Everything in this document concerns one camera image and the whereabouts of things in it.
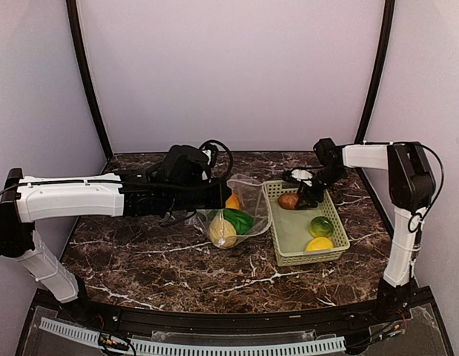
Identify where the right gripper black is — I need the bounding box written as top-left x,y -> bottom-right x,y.
295,165 -> 346,208

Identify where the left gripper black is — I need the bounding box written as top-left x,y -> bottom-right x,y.
165,176 -> 231,211

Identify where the brown potato toy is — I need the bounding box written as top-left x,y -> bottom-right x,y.
277,192 -> 299,210

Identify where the pale green plastic basket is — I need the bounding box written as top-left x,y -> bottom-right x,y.
262,180 -> 350,266

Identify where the beige wrinkled round food toy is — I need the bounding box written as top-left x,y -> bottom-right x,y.
208,217 -> 237,248

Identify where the clear dotted zip top bag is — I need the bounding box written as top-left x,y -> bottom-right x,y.
186,174 -> 271,249

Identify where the bok choy toy green white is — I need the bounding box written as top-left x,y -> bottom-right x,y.
223,208 -> 254,235

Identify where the orange yellow pepper toy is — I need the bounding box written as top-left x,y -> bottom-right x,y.
225,193 -> 241,210

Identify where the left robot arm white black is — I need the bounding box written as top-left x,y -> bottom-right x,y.
0,139 -> 234,323

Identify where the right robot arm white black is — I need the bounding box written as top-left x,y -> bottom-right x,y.
284,138 -> 441,322

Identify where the light green round food toy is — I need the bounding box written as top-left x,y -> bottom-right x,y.
308,216 -> 334,238

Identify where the yellow lemon toy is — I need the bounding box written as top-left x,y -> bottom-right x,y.
306,237 -> 334,252

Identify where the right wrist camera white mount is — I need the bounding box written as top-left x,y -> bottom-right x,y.
282,168 -> 314,187

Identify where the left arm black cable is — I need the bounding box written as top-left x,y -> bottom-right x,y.
0,139 -> 234,259

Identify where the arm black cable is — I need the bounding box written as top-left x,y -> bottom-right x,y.
0,139 -> 234,259
406,142 -> 446,234

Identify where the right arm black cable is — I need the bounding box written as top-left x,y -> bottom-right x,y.
406,142 -> 446,234

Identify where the black front rail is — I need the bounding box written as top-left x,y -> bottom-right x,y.
36,289 -> 434,337

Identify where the white slotted cable duct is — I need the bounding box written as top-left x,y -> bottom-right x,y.
39,317 -> 346,355

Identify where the right black frame post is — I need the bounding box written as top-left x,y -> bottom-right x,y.
354,0 -> 397,144

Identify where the black frame post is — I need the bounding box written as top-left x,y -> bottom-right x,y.
66,0 -> 113,161
354,0 -> 397,144

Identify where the left black frame post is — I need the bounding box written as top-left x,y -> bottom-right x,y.
66,0 -> 113,161

